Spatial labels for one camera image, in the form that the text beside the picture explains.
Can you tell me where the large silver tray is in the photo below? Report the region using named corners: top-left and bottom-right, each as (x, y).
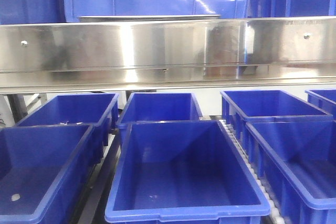
top-left (79, 14), bottom-right (221, 23)

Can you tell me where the blue bin rear centre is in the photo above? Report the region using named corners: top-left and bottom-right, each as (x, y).
top-left (116, 92), bottom-right (203, 129)

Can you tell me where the blue bin rear left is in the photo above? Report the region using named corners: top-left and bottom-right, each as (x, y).
top-left (15, 92), bottom-right (120, 151)

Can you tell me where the blue bin rear right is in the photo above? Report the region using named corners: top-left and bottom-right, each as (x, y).
top-left (220, 90), bottom-right (333, 139)

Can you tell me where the blue bin lower centre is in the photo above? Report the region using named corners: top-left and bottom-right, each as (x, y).
top-left (104, 121), bottom-right (271, 223)

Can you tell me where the blue bin lower right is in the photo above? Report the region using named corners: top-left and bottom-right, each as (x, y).
top-left (246, 121), bottom-right (335, 223)

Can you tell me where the blue bin lower left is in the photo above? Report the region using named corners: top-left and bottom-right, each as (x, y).
top-left (1, 125), bottom-right (94, 223)

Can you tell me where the white roller track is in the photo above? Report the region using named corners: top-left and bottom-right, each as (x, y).
top-left (219, 119), bottom-right (285, 224)

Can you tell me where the stainless steel shelf front rail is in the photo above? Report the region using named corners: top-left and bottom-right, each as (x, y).
top-left (1, 16), bottom-right (335, 94)

